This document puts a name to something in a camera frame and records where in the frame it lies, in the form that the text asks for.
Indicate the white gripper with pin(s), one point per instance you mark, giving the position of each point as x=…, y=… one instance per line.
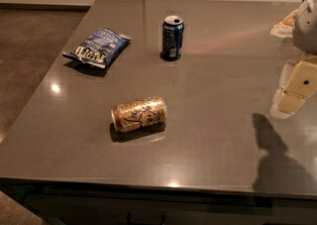
x=306, y=28

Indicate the blue chip bag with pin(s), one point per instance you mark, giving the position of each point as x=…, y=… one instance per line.
x=99, y=49

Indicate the cabinet drawer handle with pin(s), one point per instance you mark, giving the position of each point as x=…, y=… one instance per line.
x=134, y=219

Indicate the orange soda can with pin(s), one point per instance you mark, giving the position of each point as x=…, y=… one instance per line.
x=138, y=114

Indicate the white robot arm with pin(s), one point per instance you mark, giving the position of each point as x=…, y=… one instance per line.
x=298, y=79

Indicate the blue soda can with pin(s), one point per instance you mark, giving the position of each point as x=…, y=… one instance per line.
x=172, y=37

